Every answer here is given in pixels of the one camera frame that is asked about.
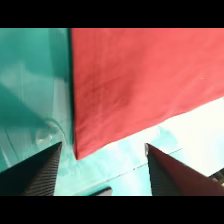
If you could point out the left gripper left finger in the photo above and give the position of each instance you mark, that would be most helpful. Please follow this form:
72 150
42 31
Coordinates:
36 176

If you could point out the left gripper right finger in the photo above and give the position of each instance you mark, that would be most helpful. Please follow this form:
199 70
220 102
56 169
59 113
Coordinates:
176 180

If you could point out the red T-shirt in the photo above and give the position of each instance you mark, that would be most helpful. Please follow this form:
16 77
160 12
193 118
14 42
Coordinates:
140 83

